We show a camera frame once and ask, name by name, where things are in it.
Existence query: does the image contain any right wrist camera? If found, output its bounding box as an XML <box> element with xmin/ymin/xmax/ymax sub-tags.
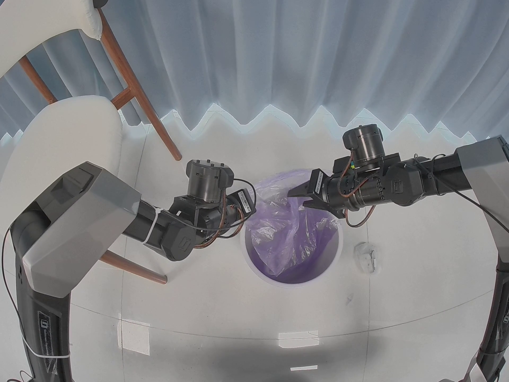
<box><xmin>333</xmin><ymin>155</ymin><xmax>354</xmax><ymax>175</ymax></box>

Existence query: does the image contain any black cable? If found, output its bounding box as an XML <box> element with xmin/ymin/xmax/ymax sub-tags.
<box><xmin>414</xmin><ymin>154</ymin><xmax>509</xmax><ymax>240</ymax></box>
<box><xmin>0</xmin><ymin>177</ymin><xmax>257</xmax><ymax>382</ymax></box>

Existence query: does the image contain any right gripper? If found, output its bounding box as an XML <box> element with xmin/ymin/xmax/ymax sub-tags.
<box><xmin>287</xmin><ymin>169</ymin><xmax>358</xmax><ymax>219</ymax></box>

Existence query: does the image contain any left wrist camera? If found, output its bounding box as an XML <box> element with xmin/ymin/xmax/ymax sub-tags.
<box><xmin>220</xmin><ymin>167</ymin><xmax>236</xmax><ymax>193</ymax></box>

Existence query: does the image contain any pale blue curtain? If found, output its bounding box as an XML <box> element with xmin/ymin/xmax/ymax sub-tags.
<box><xmin>0</xmin><ymin>0</ymin><xmax>509</xmax><ymax>150</ymax></box>

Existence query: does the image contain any white cushioned wooden chair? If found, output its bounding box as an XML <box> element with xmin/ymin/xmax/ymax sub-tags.
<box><xmin>0</xmin><ymin>0</ymin><xmax>183</xmax><ymax>285</ymax></box>

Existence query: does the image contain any purple plastic bag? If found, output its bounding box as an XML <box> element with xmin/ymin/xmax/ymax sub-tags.
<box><xmin>243</xmin><ymin>168</ymin><xmax>343</xmax><ymax>285</ymax></box>

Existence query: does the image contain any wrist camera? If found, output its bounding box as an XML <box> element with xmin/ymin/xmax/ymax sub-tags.
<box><xmin>333</xmin><ymin>155</ymin><xmax>354</xmax><ymax>175</ymax></box>
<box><xmin>220</xmin><ymin>167</ymin><xmax>236</xmax><ymax>193</ymax></box>

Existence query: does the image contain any crumpled white paper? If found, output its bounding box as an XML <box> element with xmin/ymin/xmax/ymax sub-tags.
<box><xmin>354</xmin><ymin>242</ymin><xmax>383</xmax><ymax>274</ymax></box>

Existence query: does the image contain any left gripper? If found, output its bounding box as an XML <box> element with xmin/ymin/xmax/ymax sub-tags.
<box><xmin>217</xmin><ymin>188</ymin><xmax>257</xmax><ymax>236</ymax></box>

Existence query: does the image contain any white trash bin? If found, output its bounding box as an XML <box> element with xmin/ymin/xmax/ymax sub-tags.
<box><xmin>240</xmin><ymin>209</ymin><xmax>344</xmax><ymax>289</ymax></box>

